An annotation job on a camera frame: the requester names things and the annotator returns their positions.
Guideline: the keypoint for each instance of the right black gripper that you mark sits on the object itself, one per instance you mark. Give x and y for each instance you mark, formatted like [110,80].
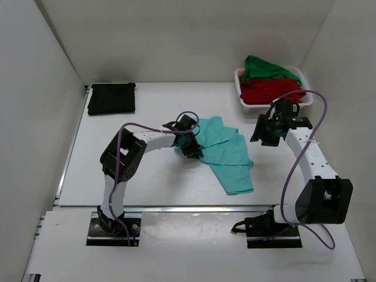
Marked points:
[266,141]

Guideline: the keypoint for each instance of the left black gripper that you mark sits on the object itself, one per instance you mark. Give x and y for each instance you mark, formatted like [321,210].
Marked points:
[195,148]

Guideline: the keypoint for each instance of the teal t shirt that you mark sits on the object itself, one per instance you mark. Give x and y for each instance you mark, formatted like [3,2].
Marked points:
[224,150]

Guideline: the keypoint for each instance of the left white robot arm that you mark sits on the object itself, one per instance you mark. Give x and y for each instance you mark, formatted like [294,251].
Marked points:
[122,157]

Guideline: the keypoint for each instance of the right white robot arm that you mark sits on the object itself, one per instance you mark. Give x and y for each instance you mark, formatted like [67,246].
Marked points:
[324,199]

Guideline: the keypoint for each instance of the red t shirt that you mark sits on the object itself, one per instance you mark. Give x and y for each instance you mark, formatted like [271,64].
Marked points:
[264,91]

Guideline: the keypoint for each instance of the green t shirt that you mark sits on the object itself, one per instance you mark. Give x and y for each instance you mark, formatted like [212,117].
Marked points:
[256,68]

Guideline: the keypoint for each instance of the folded black t shirt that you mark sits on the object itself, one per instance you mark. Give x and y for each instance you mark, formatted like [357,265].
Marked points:
[108,98]

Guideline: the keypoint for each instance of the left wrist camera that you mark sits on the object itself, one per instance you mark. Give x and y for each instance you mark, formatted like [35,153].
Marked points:
[182,125]

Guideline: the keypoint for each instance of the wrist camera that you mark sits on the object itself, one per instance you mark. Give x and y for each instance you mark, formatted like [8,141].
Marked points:
[182,125]
[285,108]

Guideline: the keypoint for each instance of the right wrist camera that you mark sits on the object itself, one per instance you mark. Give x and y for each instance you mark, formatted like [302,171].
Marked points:
[285,108]

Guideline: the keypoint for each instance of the aluminium rail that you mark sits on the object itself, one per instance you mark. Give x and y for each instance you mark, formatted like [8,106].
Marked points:
[197,209]

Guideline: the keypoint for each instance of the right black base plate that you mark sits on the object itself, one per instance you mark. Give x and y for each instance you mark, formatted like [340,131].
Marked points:
[262,232]

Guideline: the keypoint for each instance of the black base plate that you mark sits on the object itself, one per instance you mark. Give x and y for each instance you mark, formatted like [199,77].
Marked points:
[262,232]
[98,236]

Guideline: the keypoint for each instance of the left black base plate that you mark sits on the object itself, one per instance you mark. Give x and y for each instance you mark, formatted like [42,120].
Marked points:
[98,236]

